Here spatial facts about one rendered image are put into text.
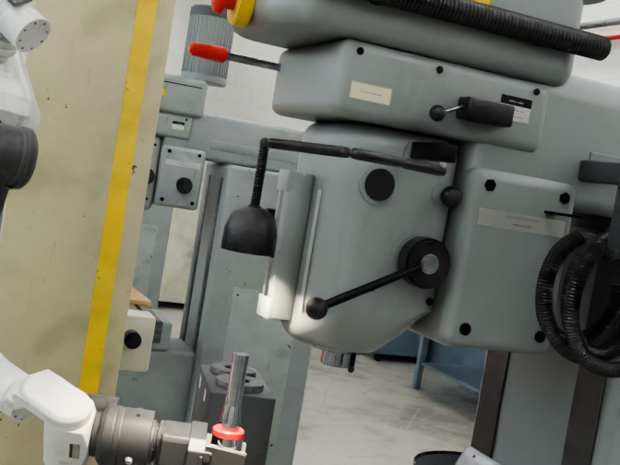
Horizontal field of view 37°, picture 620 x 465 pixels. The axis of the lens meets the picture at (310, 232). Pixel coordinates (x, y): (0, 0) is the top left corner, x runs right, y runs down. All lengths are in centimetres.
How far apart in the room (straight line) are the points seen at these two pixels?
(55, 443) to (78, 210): 166
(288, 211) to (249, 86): 954
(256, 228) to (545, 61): 47
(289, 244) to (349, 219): 10
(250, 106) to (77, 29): 791
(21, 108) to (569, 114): 85
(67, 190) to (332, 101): 185
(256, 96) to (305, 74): 953
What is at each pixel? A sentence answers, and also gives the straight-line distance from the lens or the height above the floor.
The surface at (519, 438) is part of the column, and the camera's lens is 162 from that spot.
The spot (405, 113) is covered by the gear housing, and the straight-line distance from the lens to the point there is 125.
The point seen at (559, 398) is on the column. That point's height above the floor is 127.
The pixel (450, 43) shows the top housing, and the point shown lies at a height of 175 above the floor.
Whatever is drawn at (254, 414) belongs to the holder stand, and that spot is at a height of 111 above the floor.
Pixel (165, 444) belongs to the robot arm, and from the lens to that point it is 136.
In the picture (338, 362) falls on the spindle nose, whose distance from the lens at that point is 136.
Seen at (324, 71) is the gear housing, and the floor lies 169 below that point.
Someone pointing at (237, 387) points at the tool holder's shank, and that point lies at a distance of 137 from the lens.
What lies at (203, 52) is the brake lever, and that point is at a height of 170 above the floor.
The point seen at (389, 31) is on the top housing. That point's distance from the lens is 123.
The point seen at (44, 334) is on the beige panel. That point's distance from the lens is 303.
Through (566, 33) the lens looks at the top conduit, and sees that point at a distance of 134.
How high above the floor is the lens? 154
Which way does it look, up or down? 3 degrees down
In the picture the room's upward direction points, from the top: 9 degrees clockwise
